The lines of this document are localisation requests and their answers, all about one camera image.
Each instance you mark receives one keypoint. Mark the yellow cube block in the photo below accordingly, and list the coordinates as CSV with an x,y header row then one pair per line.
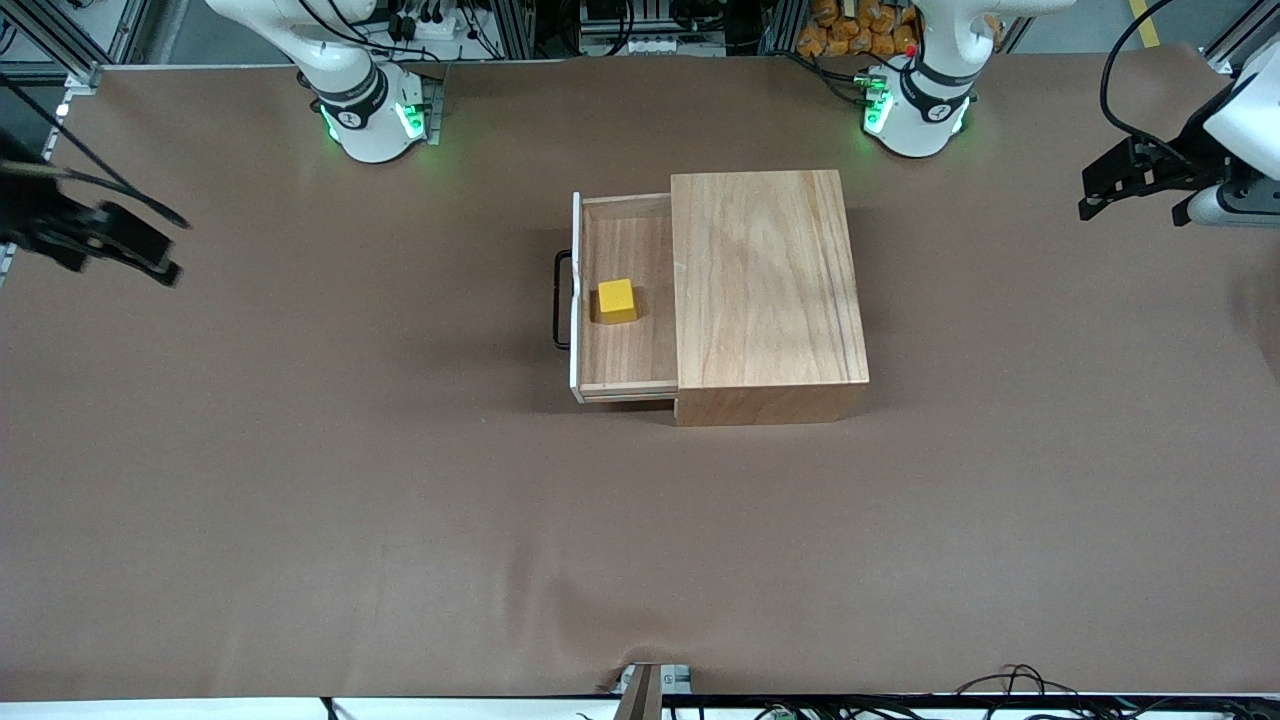
x,y
617,300

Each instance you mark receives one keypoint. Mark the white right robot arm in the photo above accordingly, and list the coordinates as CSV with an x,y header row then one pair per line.
x,y
365,120

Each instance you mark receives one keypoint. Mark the orange bag pile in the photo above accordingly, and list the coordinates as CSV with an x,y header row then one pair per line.
x,y
860,28

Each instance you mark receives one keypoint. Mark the wooden cabinet box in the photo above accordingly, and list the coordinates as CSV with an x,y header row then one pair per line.
x,y
770,290

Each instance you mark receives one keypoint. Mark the white power strip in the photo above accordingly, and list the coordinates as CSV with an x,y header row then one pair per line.
x,y
430,22

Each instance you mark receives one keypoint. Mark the brown table mat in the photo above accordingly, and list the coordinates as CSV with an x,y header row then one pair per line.
x,y
500,520

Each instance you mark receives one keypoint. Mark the aluminium frame profile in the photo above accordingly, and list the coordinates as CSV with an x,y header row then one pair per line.
x,y
60,45
1235,45

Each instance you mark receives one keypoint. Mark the metal clamp bracket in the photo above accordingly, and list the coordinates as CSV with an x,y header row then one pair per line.
x,y
655,690

